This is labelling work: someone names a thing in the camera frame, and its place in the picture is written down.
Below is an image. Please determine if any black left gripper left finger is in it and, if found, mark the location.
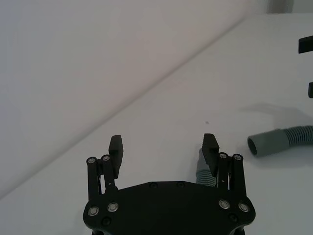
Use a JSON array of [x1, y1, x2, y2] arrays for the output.
[[86, 135, 124, 196]]

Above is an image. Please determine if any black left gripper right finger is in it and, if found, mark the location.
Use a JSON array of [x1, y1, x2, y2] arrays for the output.
[[200, 133, 247, 196]]

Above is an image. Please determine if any grey corrugated hose narrow cuff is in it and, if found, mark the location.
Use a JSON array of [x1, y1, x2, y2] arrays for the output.
[[195, 147, 218, 188]]

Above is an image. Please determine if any grey corrugated hose wide cuff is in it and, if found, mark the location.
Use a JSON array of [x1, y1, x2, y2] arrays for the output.
[[246, 125, 313, 157]]

